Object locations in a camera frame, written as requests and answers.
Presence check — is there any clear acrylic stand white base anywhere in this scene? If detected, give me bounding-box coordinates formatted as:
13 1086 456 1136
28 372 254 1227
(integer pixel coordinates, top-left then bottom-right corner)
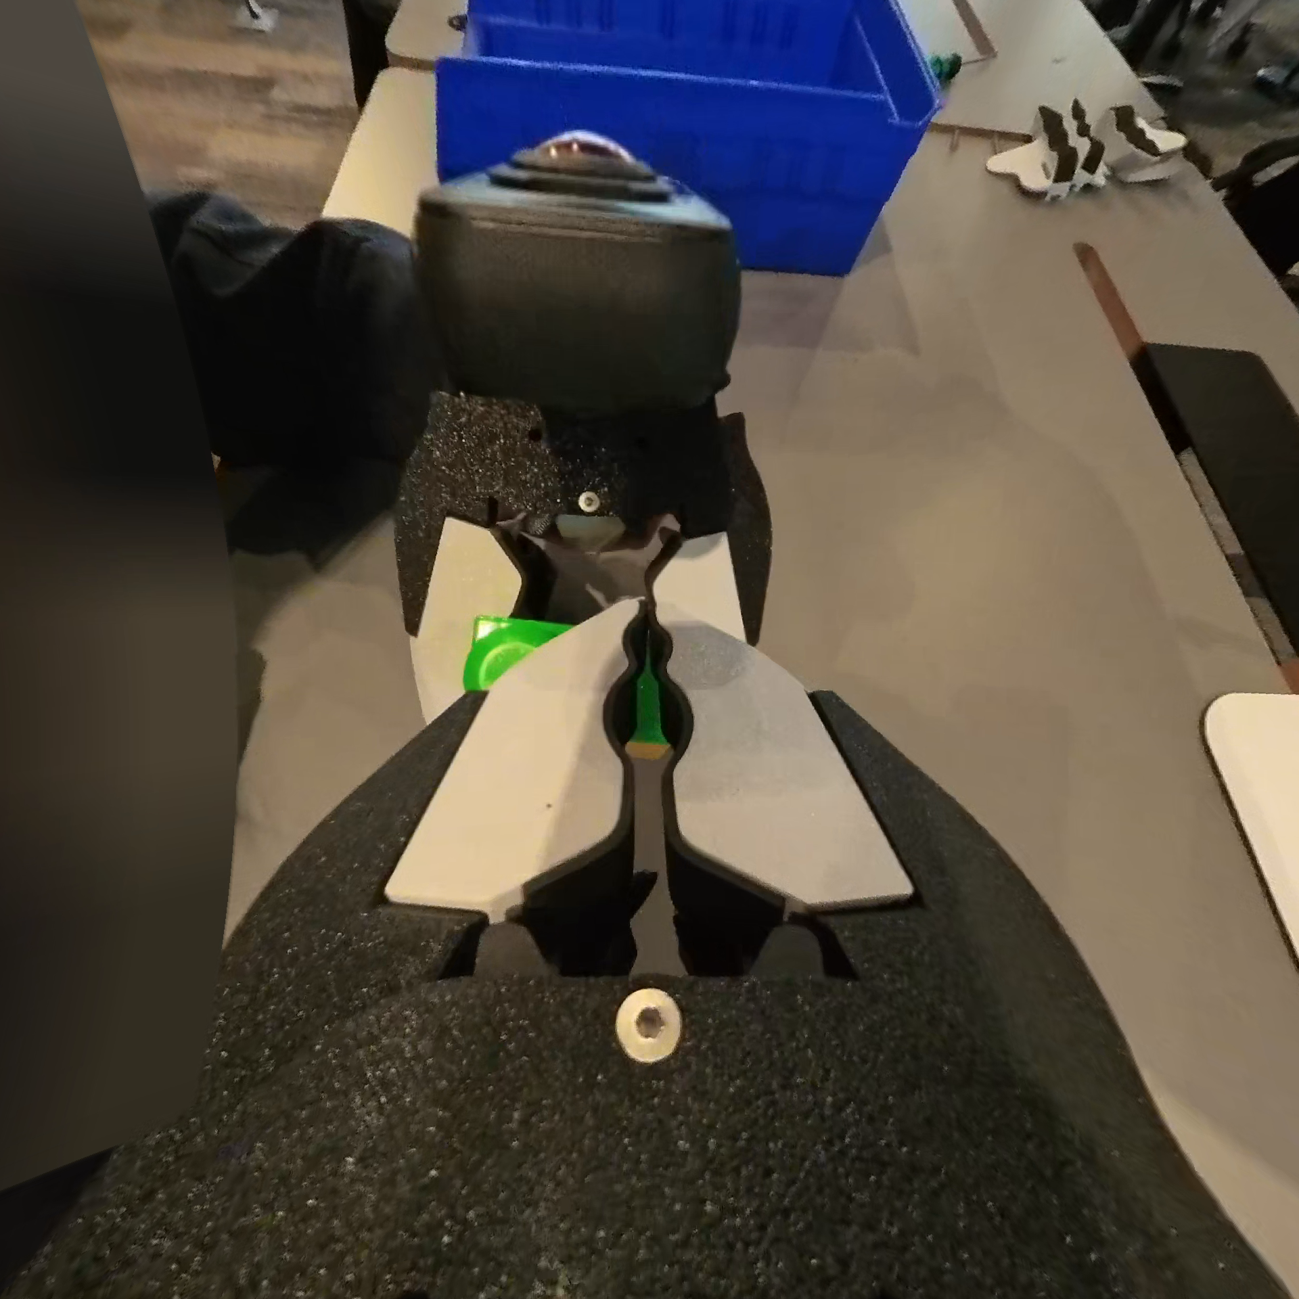
1202 693 1299 966

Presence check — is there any green two-stud block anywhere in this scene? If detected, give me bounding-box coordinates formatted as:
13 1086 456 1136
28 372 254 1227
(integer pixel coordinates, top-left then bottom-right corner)
461 613 671 747

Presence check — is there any pile of white plastic parts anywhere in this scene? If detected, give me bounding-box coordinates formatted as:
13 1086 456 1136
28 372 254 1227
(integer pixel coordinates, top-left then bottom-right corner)
986 99 1189 199

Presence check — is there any person's left forearm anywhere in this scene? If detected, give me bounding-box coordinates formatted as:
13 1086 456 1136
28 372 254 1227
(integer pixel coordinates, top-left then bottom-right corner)
152 192 440 479

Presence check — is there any black table mat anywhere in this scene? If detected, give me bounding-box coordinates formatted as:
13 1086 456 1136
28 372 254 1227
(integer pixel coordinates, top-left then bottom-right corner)
1141 342 1299 662

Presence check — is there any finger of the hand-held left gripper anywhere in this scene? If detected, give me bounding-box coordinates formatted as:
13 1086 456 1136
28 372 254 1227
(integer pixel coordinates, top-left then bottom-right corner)
410 515 555 731
644 528 758 648

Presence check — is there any blue plastic bin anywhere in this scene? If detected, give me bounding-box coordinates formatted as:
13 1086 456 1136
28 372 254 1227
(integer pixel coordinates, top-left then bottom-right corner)
436 0 946 277

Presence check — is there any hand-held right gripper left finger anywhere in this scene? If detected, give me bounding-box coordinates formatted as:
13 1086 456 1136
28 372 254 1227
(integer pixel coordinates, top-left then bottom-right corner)
383 598 651 927

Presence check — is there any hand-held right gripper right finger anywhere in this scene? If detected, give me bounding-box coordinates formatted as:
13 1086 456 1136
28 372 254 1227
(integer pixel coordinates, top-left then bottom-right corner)
647 603 917 915

